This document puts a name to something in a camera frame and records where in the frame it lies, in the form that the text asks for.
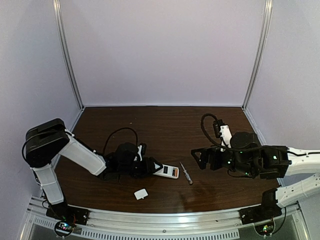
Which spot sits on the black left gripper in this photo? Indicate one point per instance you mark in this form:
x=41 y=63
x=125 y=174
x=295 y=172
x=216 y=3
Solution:
x=144 y=167

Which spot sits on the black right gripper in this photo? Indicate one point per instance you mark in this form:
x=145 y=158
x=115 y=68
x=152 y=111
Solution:
x=210 y=157

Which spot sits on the white remote control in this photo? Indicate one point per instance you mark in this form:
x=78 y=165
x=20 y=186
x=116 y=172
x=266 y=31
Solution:
x=167 y=172

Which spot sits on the clear handle screwdriver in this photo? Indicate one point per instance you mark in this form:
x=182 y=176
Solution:
x=190 y=181

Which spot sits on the white battery cover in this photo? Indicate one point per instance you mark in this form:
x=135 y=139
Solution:
x=141 y=194

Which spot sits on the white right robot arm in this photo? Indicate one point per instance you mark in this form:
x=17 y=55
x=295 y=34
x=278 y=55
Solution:
x=248 y=157

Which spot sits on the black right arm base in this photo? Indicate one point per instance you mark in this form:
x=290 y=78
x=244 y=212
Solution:
x=259 y=213

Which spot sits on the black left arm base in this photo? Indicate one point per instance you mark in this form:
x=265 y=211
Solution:
x=70 y=214

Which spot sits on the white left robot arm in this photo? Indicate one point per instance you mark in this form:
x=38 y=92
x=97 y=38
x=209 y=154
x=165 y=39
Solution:
x=50 y=139

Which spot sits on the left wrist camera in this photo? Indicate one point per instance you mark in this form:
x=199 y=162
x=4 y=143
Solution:
x=141 y=152

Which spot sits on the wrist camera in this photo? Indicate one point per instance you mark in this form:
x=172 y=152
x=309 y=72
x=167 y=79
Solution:
x=222 y=131
x=141 y=152

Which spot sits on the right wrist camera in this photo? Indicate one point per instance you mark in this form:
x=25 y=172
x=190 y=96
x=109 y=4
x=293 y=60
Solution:
x=222 y=131

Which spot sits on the aluminium left floor rail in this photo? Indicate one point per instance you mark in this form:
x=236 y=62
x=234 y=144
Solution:
x=70 y=126

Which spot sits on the aluminium front rail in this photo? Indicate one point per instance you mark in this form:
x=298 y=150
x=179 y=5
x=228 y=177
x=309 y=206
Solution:
x=210 y=225

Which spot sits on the aluminium right corner post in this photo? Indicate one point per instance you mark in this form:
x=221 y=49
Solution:
x=264 y=32

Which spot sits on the aluminium corner post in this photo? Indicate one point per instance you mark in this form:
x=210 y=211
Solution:
x=66 y=54
x=264 y=32

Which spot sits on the aluminium left corner post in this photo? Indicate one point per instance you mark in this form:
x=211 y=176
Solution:
x=66 y=54

